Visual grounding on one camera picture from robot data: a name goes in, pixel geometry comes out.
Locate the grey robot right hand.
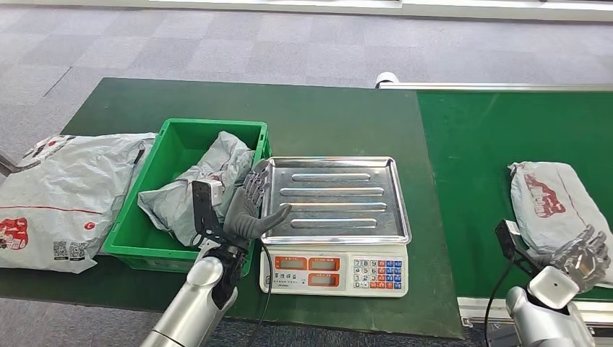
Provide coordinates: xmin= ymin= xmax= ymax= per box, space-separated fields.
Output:
xmin=549 ymin=223 xmax=612 ymax=294

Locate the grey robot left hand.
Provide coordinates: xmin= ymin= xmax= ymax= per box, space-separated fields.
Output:
xmin=223 ymin=160 xmax=293 ymax=241

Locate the grey parcel bag red print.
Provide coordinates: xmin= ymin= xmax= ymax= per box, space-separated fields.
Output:
xmin=137 ymin=131 xmax=257 ymax=247
xmin=507 ymin=161 xmax=613 ymax=288

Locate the green conveyor belt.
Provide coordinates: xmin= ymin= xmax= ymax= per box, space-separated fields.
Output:
xmin=418 ymin=90 xmax=613 ymax=301

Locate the white electronic scale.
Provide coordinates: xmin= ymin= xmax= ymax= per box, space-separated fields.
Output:
xmin=259 ymin=156 xmax=413 ymax=299

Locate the green plastic crate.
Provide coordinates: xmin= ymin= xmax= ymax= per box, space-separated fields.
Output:
xmin=103 ymin=118 xmax=272 ymax=275

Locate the steel scale tray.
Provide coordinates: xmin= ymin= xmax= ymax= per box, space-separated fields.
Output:
xmin=260 ymin=156 xmax=413 ymax=246

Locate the dark green table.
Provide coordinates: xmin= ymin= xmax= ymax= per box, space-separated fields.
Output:
xmin=0 ymin=76 xmax=465 ymax=340

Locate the large grey courier bag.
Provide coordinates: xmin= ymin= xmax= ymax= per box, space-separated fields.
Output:
xmin=0 ymin=132 xmax=158 ymax=275

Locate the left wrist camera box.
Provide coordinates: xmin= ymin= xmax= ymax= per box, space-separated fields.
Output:
xmin=191 ymin=179 xmax=225 ymax=241

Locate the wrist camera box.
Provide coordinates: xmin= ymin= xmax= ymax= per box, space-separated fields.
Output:
xmin=191 ymin=179 xmax=225 ymax=241
xmin=494 ymin=219 xmax=542 ymax=276

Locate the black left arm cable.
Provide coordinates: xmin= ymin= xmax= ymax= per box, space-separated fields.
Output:
xmin=244 ymin=244 xmax=274 ymax=347

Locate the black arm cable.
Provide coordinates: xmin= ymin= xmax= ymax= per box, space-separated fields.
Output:
xmin=244 ymin=244 xmax=274 ymax=347
xmin=482 ymin=256 xmax=518 ymax=347

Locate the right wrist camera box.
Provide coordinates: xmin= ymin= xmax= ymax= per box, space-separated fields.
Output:
xmin=494 ymin=219 xmax=542 ymax=276

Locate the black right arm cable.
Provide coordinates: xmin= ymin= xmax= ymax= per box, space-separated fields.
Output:
xmin=482 ymin=256 xmax=518 ymax=347

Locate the aluminium conveyor frame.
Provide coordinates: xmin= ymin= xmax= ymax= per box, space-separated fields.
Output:
xmin=375 ymin=70 xmax=613 ymax=347

